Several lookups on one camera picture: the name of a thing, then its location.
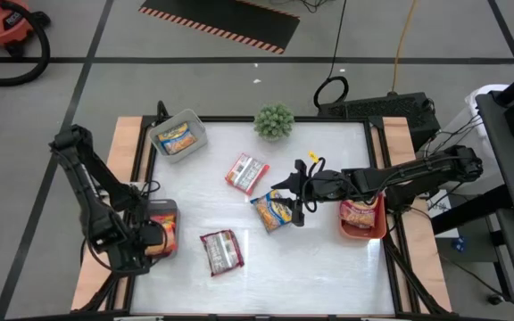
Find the black hanging cable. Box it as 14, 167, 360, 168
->
312, 0, 350, 110

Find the wooden side board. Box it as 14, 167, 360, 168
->
70, 115, 145, 312
381, 116, 453, 313

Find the yellow hanging cable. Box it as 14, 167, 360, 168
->
390, 0, 419, 94

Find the orange plastic bin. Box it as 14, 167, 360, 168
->
337, 193, 388, 241

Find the black mat with hazard stripes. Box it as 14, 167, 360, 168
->
138, 0, 302, 55

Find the light grey plastic bin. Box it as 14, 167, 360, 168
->
148, 108, 209, 165

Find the blue yellow noodle pack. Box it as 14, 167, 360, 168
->
249, 189, 294, 234
157, 121, 198, 156

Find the black equipment box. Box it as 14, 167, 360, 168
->
318, 91, 442, 152

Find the dark red noodle pack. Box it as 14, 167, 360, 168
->
339, 197, 379, 230
199, 229, 245, 277

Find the green plant in patterned pot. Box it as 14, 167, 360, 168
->
253, 103, 295, 142

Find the black table frame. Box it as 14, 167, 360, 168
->
71, 100, 454, 321

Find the orange noodle pack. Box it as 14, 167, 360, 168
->
224, 152, 270, 196
148, 212, 179, 257

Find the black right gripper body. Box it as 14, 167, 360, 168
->
301, 169, 345, 202

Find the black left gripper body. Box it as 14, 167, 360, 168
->
139, 221, 165, 247

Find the dark grey plastic bin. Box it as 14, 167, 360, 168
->
144, 198, 181, 260

